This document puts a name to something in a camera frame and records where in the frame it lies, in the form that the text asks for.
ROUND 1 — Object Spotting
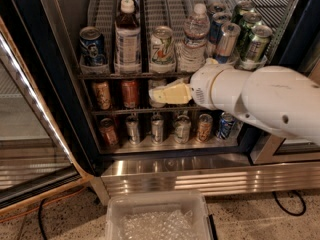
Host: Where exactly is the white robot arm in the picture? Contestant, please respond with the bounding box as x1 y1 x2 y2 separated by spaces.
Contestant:
149 61 320 145

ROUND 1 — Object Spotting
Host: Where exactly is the clear plastic bin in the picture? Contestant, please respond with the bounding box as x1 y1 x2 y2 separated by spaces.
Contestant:
104 190 214 240

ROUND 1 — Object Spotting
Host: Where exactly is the green white 7up can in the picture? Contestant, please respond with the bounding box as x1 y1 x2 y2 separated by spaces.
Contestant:
150 26 174 66

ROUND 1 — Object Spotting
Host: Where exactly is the open glass fridge door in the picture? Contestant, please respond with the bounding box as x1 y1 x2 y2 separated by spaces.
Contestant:
0 18 93 215

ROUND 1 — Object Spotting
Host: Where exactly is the front tea bottle white cap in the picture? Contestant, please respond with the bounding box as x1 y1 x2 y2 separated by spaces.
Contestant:
115 0 141 66

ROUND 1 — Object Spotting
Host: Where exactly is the orange cable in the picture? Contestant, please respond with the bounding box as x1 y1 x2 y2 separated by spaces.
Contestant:
0 185 88 224

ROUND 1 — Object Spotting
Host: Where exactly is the tan can bottom shelf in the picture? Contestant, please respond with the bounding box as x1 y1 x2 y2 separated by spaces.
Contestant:
196 114 213 142

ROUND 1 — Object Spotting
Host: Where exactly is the copper can bottom shelf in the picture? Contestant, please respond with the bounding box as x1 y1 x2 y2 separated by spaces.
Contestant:
99 118 119 146

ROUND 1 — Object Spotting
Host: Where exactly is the middle blue energy can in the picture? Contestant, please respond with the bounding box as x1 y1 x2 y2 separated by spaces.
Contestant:
209 12 231 45

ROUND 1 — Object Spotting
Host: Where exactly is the white can middle shelf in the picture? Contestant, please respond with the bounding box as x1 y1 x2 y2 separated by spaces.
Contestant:
148 79 167 108

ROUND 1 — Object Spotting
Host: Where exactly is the orange can middle shelf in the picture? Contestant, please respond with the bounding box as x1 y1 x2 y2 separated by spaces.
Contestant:
121 79 139 108

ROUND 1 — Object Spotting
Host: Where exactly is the silver can bottom shelf left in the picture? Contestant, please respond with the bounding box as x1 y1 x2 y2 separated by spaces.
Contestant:
126 115 141 145

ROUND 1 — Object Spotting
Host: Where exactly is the black cable left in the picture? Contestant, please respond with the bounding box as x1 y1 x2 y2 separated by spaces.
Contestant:
37 197 51 240

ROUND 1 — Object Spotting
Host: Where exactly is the clear water bottle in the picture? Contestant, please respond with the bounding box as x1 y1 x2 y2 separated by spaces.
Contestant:
178 3 210 72

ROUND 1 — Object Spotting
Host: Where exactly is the tan can middle shelf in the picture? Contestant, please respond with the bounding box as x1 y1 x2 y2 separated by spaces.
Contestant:
92 81 111 110

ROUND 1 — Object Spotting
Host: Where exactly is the blue can bottom shelf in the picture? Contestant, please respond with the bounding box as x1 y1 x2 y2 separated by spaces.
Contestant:
216 112 236 139

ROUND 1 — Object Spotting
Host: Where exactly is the blue pepsi can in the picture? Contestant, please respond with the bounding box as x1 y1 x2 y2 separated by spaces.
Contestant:
79 26 107 66

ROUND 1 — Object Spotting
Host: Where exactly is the rear green can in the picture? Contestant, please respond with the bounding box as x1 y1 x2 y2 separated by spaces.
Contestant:
231 0 255 24

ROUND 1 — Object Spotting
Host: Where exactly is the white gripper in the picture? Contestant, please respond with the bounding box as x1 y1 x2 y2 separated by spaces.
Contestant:
149 58 232 110

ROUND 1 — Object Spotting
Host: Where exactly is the black power cable right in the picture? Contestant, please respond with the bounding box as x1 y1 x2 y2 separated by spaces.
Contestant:
272 189 307 217

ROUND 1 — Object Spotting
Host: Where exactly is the silver can shelf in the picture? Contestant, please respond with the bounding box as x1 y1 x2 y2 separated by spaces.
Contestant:
126 115 141 145
151 114 164 144

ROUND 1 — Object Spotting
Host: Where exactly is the stainless steel fridge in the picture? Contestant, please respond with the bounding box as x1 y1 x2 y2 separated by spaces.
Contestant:
0 0 320 207

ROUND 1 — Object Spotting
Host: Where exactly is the front green can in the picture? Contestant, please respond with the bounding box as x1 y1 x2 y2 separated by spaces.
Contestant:
240 25 272 62

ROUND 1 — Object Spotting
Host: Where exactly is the white green can bottom shelf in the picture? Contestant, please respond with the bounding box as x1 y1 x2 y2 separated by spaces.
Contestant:
174 115 191 144

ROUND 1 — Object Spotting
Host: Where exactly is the silver can bottom shelf centre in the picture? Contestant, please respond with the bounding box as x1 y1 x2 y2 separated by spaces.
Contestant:
151 114 164 144

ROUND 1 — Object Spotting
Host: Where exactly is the tan can shelf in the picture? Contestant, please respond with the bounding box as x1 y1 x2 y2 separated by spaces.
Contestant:
196 114 213 142
92 81 111 110

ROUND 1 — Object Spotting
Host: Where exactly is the rear blue energy can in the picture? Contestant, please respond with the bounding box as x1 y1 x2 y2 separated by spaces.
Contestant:
207 2 226 19

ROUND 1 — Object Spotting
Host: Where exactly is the middle green can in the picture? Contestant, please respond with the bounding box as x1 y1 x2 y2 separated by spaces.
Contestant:
237 12 262 51

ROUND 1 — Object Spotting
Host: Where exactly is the front silver blue energy can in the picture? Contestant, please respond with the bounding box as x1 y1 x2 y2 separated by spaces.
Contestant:
213 22 241 64

